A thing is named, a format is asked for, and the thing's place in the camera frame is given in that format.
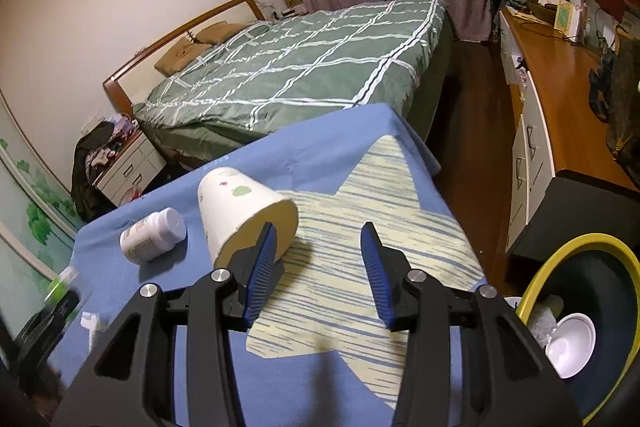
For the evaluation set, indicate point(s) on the dark clothes pile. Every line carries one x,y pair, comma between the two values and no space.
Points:
85,177

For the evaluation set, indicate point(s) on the blue star printed tablecloth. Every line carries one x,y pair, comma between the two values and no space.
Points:
310,147

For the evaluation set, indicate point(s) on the green framed picture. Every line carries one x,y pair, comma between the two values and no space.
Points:
567,18

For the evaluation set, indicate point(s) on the printed paper cup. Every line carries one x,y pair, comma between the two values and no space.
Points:
235,207

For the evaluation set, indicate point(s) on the wooden desk with white drawers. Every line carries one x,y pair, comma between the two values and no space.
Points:
560,107

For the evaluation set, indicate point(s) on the brown pillow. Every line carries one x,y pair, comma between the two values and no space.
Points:
220,33
180,57

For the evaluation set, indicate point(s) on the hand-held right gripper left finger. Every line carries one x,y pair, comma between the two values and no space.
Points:
262,267

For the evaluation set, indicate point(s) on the white wall socket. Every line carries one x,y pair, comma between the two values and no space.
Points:
90,124

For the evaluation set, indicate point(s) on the white plastic bowl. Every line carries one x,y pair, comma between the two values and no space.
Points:
570,347

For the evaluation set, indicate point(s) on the yellow rimmed bin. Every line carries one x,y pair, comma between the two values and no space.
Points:
600,287

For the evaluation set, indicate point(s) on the bed with green quilt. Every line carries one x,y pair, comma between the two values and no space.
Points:
300,67

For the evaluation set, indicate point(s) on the brown patterned bag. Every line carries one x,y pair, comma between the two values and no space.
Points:
625,107

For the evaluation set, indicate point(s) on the wooden headboard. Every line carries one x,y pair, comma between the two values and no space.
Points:
120,84

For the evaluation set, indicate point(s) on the white wooden nightstand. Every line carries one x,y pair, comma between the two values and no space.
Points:
130,167

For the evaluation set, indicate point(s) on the white pill bottle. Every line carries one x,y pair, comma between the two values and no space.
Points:
150,237

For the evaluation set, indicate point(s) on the black box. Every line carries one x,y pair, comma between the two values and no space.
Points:
575,217

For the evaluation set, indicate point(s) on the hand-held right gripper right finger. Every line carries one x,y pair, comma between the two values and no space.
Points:
380,277

